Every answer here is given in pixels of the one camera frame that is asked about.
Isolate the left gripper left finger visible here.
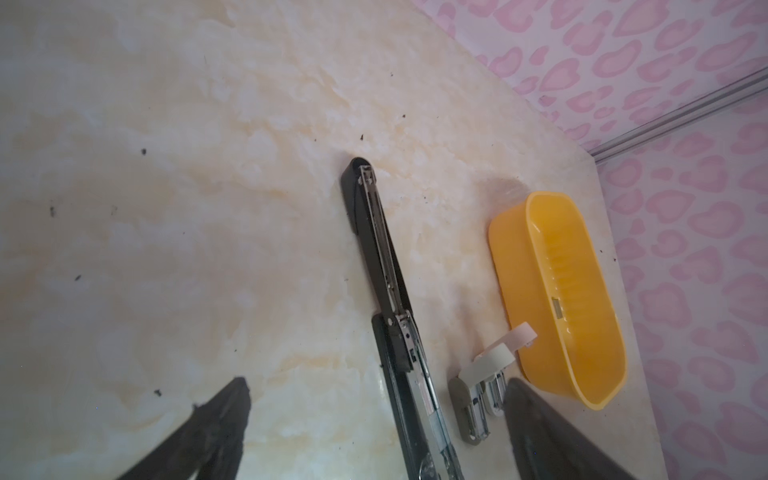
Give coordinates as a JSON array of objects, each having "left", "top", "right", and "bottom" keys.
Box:
[{"left": 121, "top": 377, "right": 251, "bottom": 479}]

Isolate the yellow plastic tray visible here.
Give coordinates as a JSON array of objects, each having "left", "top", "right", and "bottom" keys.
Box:
[{"left": 488, "top": 191, "right": 627, "bottom": 410}]

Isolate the staple strip in tray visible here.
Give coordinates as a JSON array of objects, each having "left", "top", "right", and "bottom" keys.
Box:
[{"left": 552, "top": 298, "right": 564, "bottom": 319}]

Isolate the black stapler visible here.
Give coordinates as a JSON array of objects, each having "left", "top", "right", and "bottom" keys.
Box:
[{"left": 340, "top": 157, "right": 463, "bottom": 479}]

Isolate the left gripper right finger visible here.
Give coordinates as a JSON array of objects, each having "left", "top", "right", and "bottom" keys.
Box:
[{"left": 504, "top": 378, "right": 632, "bottom": 480}]

